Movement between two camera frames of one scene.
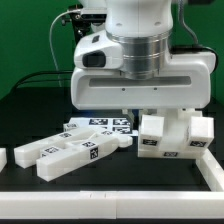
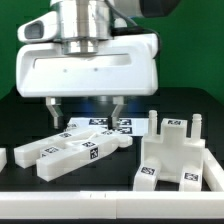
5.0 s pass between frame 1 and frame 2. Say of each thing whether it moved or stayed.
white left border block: stayed
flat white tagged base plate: stayed
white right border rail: stayed
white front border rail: stayed
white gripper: moved
